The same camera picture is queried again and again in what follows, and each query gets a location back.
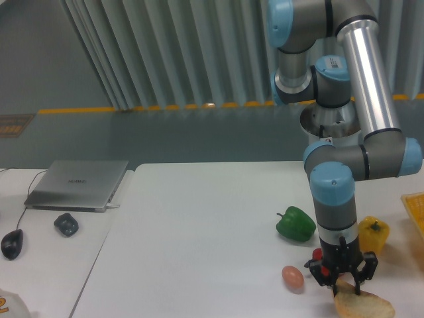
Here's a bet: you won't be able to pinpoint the red bell pepper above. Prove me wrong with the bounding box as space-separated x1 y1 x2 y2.
304 248 329 276

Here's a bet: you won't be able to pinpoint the black mouse cable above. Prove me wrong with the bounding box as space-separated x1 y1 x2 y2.
0 168 49 231

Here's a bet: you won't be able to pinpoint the small black plastic part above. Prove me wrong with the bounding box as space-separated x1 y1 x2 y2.
54 213 79 237

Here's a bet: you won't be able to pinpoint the triangular bread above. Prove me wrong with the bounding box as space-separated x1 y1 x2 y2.
334 279 396 318

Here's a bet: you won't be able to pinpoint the black computer mouse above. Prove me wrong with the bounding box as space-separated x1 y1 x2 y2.
1 229 24 260

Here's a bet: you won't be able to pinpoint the brown egg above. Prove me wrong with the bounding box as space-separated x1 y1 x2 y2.
282 266 304 292

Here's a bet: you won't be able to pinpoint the yellow bell pepper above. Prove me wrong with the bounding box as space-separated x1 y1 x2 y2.
358 216 390 255

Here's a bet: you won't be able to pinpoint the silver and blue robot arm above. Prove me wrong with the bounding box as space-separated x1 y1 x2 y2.
267 1 423 293

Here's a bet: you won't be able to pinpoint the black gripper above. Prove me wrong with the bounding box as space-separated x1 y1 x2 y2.
309 237 378 297

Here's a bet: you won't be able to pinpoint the green bell pepper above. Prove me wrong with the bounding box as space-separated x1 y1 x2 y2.
276 206 317 242

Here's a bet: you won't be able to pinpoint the white cloth with yellow print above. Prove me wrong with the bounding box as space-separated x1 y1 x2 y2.
1 290 31 318

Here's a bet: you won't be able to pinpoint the silver Huawei laptop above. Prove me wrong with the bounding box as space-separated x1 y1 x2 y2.
25 160 128 212

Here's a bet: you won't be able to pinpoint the yellow woven basket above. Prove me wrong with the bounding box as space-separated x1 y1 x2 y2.
401 192 424 239

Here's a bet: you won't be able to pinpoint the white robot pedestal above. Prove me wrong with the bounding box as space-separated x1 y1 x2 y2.
300 101 362 146

